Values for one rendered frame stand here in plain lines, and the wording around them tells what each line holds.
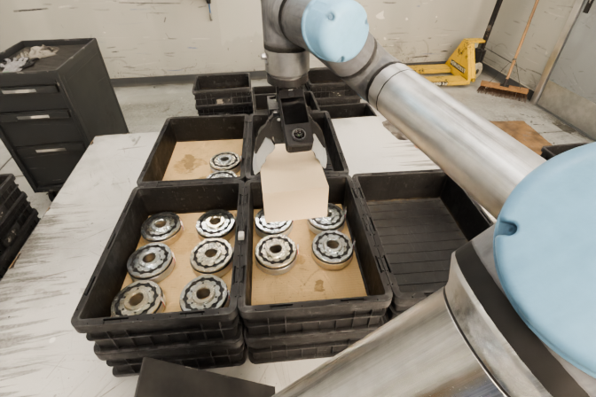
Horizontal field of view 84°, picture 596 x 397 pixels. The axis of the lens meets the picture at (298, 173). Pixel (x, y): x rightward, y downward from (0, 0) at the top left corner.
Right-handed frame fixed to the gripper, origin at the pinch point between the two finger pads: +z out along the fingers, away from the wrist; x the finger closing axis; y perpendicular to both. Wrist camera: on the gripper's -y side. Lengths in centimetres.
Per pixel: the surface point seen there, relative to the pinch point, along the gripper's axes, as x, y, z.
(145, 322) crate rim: 29.2, -17.9, 17.2
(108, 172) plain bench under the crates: 66, 63, 39
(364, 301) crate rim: -11.2, -19.9, 17.0
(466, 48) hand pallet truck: -234, 295, 70
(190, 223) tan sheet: 26.7, 16.1, 26.5
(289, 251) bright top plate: 0.7, 0.1, 23.9
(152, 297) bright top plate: 31.3, -8.2, 23.8
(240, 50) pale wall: 15, 335, 73
